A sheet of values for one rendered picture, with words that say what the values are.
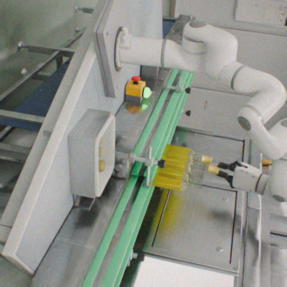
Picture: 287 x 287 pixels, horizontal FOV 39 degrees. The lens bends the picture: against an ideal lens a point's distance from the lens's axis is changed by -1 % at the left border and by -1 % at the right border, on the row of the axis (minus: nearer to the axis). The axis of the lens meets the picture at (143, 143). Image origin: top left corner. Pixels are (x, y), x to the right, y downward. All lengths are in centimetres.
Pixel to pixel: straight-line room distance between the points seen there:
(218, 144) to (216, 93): 575
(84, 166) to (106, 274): 32
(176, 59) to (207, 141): 82
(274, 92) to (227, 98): 658
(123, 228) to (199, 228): 38
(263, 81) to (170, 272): 68
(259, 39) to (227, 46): 615
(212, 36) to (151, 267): 77
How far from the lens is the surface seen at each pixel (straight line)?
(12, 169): 190
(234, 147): 212
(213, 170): 164
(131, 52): 142
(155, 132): 159
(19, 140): 209
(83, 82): 126
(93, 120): 126
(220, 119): 809
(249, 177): 161
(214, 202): 170
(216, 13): 735
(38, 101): 182
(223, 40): 130
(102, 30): 127
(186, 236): 154
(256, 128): 126
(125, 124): 160
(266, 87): 130
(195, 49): 138
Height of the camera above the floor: 117
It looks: 10 degrees down
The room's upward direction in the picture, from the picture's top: 100 degrees clockwise
